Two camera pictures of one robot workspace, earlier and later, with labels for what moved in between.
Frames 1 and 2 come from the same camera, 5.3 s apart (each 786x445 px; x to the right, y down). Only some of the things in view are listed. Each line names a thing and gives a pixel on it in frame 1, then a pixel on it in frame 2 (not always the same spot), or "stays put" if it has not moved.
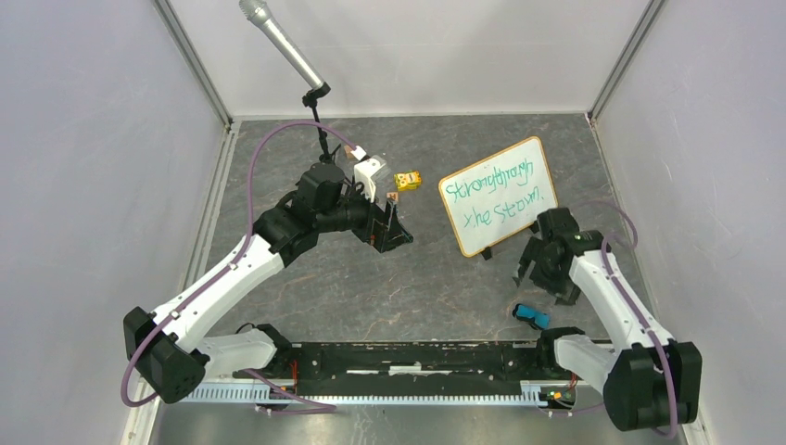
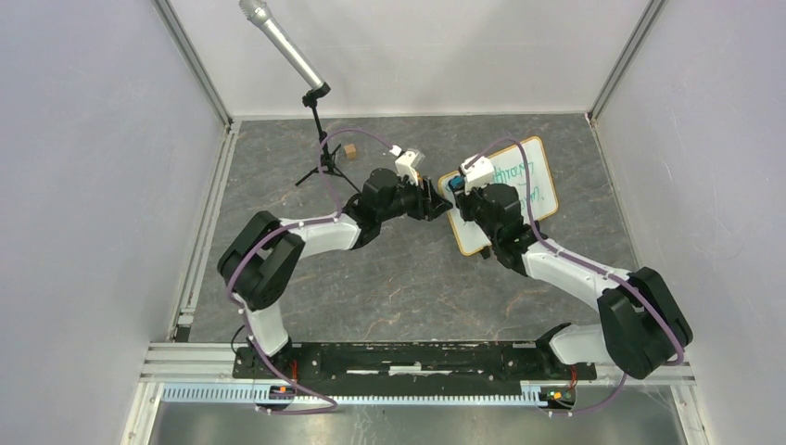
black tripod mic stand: x=310 y=99 stays put
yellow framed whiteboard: x=499 y=195 stays put
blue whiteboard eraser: x=540 y=321 to x=457 y=182
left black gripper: x=384 y=230 to x=429 y=204
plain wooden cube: x=348 y=151 stays put
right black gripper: x=535 y=250 to x=464 y=199
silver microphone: x=259 y=12 stays put
